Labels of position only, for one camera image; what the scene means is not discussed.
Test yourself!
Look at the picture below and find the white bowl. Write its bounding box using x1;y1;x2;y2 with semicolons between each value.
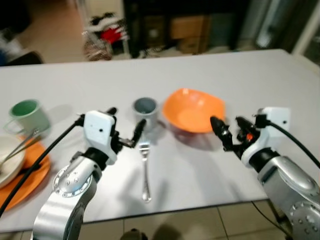
0;136;27;189

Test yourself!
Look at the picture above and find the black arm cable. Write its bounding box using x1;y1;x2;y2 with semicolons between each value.
0;116;86;217
264;119;320;168

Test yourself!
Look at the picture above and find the pale green mug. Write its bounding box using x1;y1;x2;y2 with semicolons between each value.
4;99;52;137

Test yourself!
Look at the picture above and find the orange plate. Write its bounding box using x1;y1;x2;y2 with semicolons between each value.
0;137;52;211

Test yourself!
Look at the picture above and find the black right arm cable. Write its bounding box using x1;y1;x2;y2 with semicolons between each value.
264;119;320;168

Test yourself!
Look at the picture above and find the brown cardboard box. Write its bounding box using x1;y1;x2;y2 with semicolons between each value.
170;15;211;55

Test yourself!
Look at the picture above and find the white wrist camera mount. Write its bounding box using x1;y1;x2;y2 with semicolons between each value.
82;110;119;166
241;106;291;162

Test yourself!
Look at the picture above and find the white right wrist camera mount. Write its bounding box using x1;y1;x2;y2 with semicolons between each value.
241;106;291;162

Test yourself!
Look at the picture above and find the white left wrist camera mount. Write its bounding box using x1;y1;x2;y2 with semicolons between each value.
82;110;119;166

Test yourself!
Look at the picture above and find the orange bowl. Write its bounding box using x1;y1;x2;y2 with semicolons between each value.
162;88;226;135

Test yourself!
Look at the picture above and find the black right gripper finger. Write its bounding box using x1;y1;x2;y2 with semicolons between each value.
235;116;257;136
209;116;235;152

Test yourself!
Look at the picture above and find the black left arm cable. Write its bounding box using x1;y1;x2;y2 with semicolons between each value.
0;116;86;217

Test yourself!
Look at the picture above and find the silver metal fork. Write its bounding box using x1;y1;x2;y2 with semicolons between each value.
138;141;153;203

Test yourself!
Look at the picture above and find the metal utensil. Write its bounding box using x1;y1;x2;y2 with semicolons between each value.
0;128;42;167

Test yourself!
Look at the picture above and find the grey cup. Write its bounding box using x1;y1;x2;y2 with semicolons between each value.
132;97;160;132

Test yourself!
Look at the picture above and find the colourful clothes pile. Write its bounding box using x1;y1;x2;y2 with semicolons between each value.
82;15;129;62

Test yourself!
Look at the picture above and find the black shelf unit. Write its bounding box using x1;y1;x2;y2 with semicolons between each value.
122;0;261;57

